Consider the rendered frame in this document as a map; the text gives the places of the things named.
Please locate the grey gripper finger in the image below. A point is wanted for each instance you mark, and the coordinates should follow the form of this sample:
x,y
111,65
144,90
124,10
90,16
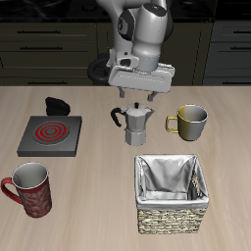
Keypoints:
x,y
152,95
121,92

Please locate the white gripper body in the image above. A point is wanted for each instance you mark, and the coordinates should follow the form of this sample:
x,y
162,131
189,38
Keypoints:
x,y
140,79

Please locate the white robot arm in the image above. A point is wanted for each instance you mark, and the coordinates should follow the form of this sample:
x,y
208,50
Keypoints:
x,y
148,29

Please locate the silver moka pot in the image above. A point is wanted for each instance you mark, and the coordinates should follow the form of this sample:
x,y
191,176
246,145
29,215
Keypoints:
x,y
134,125

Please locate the dark grey stove plate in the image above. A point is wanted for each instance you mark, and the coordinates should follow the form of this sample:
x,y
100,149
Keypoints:
x,y
50,135

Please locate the yellow and white mug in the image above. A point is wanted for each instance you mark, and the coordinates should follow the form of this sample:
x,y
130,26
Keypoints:
x,y
190,123

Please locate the round black knob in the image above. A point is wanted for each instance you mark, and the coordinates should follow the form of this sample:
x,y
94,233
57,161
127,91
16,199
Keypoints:
x,y
57,106

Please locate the dark kitchen cupboards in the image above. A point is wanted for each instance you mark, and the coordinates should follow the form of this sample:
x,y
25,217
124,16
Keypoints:
x,y
49,49

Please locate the woven basket with white liner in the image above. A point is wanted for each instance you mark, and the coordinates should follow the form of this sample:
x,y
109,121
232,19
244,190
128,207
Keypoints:
x,y
170,194

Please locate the red patterned mug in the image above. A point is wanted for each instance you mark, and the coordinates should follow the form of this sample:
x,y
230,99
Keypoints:
x,y
31,190

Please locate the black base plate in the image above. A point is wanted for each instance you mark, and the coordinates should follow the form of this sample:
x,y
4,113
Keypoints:
x,y
99,70

